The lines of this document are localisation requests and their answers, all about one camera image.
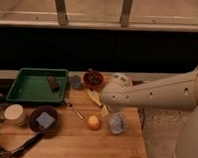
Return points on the blue grey sponge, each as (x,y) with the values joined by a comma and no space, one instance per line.
(45,120)

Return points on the white round container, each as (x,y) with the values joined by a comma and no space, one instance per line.
(15,114)

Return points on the yellow banana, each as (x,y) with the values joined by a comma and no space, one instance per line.
(94,96)

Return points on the orange fruit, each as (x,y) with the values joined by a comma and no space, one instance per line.
(93,122)

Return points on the black handled tool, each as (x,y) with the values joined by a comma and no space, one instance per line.
(20,150)

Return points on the metal spoon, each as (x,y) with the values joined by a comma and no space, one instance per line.
(68,103)

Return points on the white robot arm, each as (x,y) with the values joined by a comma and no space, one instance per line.
(179,92)

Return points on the dark brown bowl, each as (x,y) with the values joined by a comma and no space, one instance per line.
(33,124)

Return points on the dark brown block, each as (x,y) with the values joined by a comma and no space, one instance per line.
(52,83)

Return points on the green plastic tray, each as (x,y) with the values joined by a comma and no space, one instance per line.
(31,86)

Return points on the red bowl with berries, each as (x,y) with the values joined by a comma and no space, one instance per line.
(93,79)

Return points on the clear plastic cup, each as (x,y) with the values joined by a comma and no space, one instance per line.
(117,123)

